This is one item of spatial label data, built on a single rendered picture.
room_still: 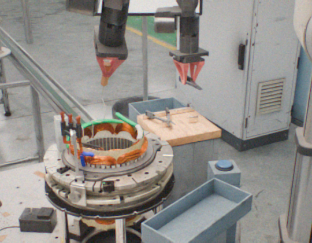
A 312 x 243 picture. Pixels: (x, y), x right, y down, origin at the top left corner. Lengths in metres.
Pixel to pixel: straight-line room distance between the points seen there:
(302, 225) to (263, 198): 1.90
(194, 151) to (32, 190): 0.60
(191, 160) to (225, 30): 2.21
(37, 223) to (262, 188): 2.01
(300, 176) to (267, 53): 2.37
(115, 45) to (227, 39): 2.50
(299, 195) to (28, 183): 0.96
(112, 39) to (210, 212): 0.44
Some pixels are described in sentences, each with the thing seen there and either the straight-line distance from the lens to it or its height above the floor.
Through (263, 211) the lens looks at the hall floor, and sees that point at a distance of 2.93.
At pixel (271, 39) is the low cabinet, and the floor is 0.85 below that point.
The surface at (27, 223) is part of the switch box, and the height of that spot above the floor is 0.81.
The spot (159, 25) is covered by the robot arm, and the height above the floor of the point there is 1.36.
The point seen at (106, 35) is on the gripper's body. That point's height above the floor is 1.40.
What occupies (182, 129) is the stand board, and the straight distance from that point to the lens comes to 1.35.
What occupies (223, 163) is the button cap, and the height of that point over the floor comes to 1.04.
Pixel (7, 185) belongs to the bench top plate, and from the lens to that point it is 1.70.
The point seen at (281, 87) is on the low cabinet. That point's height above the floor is 0.48.
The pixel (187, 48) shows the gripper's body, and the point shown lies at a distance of 1.33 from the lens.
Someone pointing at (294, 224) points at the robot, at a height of 0.97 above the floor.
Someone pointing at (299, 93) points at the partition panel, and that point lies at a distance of 3.85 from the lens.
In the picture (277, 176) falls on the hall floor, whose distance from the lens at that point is 3.32.
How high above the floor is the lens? 1.63
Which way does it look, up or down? 24 degrees down
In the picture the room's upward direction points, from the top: straight up
